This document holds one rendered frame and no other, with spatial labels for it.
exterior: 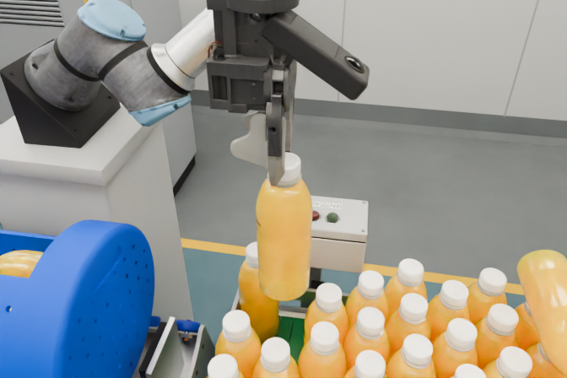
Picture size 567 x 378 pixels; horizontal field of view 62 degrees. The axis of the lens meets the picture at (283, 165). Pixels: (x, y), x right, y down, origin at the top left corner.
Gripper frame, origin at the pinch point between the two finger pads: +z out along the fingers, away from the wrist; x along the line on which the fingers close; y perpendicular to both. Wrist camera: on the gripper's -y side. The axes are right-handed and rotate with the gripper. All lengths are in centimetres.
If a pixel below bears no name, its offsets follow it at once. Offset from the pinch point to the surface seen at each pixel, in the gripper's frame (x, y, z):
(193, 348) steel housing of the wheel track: -2.5, 16.6, 43.2
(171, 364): 4.7, 17.2, 36.9
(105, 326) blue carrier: 8.2, 23.9, 24.6
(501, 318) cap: -2.8, -31.4, 24.9
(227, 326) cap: 5.0, 7.2, 24.9
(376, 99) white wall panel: -267, -23, 118
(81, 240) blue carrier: 3.9, 26.8, 12.5
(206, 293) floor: -91, 51, 136
